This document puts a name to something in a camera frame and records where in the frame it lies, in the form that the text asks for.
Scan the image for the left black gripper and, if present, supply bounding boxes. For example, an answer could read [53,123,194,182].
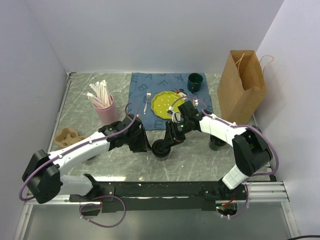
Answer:
[125,126,152,153]

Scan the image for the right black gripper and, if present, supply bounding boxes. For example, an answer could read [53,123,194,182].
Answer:
[162,119,192,149]

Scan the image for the black coffee cup lid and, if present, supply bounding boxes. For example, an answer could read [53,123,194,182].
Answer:
[151,139,171,158]

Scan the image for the dark transparent coffee cup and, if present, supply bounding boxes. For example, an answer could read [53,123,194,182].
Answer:
[155,154,170,161]

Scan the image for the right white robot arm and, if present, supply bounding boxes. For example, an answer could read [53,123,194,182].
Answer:
[152,101,273,200]

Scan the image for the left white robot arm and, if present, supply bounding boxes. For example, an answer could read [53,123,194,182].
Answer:
[22,114,151,204]

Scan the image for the yellow dotted plate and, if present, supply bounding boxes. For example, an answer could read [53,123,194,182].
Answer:
[151,91,181,120]

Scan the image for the black cup stack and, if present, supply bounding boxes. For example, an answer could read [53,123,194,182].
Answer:
[208,135,227,151]

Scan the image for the silver spoon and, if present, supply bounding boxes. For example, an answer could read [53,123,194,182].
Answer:
[192,98,199,107]

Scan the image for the pink straw holder cup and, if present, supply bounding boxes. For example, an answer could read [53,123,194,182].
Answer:
[93,94,120,125]

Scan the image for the small cartoon figurine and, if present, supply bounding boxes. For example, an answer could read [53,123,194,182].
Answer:
[173,90,187,97]

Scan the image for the silver fork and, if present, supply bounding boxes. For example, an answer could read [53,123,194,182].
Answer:
[143,89,152,115]

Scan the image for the blue alphabet placemat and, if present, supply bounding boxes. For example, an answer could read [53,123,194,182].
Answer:
[128,72,213,131]

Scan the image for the white wrapped straws bundle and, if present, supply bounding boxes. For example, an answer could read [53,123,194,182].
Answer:
[86,80,113,109]

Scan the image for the dark green mug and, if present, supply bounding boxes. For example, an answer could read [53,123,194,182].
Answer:
[187,73,204,93]

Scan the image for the brown cardboard cup carrier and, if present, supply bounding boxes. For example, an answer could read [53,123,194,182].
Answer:
[51,127,89,151]

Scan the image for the brown paper bag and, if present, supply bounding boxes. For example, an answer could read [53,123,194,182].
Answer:
[217,50,268,125]

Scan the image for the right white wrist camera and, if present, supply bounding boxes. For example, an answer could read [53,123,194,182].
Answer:
[167,106,181,123]

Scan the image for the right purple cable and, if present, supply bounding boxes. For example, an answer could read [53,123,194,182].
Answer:
[169,95,280,220]

